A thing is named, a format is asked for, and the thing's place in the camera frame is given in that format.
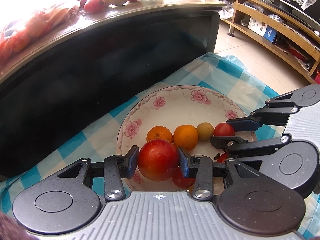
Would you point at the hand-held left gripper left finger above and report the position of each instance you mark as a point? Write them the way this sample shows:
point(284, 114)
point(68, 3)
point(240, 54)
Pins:
point(133, 160)

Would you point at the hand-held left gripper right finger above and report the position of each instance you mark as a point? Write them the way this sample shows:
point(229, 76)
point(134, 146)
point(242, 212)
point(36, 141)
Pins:
point(182, 163)

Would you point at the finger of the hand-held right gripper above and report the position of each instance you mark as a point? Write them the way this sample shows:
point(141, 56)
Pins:
point(243, 124)
point(222, 142)

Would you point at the small round red tomato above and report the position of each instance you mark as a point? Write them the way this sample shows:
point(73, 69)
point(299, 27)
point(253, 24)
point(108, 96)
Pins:
point(222, 129)

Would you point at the red tomato with stem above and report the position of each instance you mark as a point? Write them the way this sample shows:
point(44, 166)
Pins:
point(222, 158)

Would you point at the oval red tomato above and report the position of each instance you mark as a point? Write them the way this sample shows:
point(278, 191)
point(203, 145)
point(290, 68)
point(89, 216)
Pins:
point(178, 180)

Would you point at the brown longan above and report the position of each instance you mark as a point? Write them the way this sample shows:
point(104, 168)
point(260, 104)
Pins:
point(204, 131)

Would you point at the red yellow apple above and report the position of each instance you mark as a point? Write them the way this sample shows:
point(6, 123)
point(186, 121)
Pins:
point(158, 160)

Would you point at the smooth orange mandarin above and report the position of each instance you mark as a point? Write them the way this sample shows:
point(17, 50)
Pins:
point(185, 136)

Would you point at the small orange mandarin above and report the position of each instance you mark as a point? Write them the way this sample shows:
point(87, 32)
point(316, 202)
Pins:
point(158, 133)

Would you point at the white floral plate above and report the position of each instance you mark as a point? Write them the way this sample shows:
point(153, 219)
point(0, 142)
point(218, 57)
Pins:
point(180, 110)

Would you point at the person's left forearm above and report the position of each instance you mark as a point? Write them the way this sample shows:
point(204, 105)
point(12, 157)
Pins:
point(8, 228)

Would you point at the blue white checked tablecloth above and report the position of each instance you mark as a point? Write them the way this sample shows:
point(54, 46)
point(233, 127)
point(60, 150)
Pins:
point(82, 145)

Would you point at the dark coffee table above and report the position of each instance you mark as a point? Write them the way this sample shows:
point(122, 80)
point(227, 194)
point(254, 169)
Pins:
point(75, 80)

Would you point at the blue white carton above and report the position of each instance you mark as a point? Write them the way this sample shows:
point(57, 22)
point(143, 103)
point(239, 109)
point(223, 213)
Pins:
point(257, 25)

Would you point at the wooden television stand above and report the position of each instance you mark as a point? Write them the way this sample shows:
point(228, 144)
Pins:
point(233, 17)

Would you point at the black television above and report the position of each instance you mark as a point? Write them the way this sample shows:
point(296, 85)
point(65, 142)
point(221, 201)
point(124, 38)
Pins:
point(280, 3)

